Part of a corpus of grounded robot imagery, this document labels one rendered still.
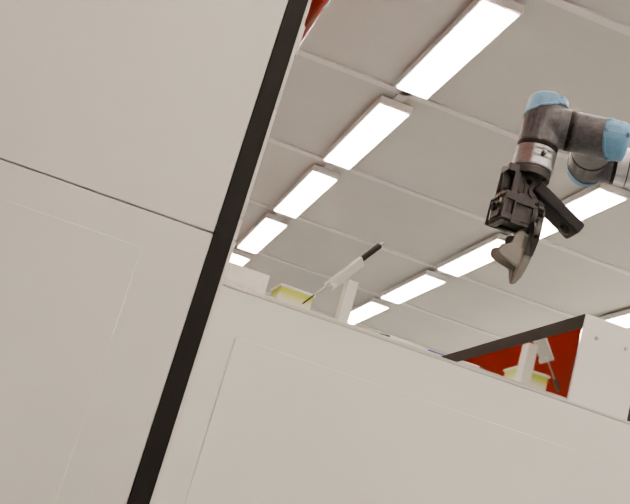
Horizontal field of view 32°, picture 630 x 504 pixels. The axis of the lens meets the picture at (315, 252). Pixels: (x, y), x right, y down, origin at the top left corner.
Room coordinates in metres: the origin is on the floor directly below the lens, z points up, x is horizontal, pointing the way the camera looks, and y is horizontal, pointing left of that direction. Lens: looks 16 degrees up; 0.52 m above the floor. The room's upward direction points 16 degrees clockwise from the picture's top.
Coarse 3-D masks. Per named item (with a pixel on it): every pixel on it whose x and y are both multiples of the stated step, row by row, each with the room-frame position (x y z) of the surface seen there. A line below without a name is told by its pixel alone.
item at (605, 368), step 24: (600, 336) 1.49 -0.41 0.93; (624, 336) 1.49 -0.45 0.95; (576, 360) 1.48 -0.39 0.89; (600, 360) 1.49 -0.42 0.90; (624, 360) 1.49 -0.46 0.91; (576, 384) 1.48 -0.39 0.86; (600, 384) 1.49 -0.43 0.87; (624, 384) 1.50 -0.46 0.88; (600, 408) 1.49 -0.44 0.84; (624, 408) 1.50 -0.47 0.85
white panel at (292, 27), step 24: (288, 0) 1.11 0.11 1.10; (288, 24) 1.11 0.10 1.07; (288, 48) 1.12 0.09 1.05; (288, 72) 1.12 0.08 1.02; (264, 96) 1.11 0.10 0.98; (264, 120) 1.12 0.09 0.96; (264, 144) 1.12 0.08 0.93; (240, 168) 1.11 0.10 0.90; (240, 192) 1.12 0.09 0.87; (240, 216) 1.12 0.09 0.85
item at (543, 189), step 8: (544, 184) 1.86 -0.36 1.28; (536, 192) 1.86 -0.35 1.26; (544, 192) 1.86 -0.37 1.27; (552, 192) 1.86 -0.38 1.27; (544, 200) 1.86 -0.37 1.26; (552, 200) 1.86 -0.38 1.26; (560, 200) 1.87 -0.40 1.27; (552, 208) 1.87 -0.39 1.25; (560, 208) 1.87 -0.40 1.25; (568, 208) 1.87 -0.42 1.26; (552, 216) 1.89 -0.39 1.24; (560, 216) 1.87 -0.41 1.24; (568, 216) 1.87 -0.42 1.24; (576, 216) 1.87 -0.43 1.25; (552, 224) 1.91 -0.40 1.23; (560, 224) 1.89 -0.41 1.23; (568, 224) 1.87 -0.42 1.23; (576, 224) 1.87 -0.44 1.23; (560, 232) 1.91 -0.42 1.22; (568, 232) 1.89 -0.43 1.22; (576, 232) 1.87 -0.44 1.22
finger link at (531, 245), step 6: (534, 222) 1.84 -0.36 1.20; (540, 222) 1.84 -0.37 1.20; (534, 228) 1.84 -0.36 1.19; (540, 228) 1.84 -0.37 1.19; (534, 234) 1.84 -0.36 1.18; (540, 234) 1.84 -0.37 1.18; (528, 240) 1.85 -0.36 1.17; (534, 240) 1.84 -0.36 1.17; (528, 246) 1.85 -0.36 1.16; (534, 246) 1.85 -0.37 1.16; (528, 252) 1.85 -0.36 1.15
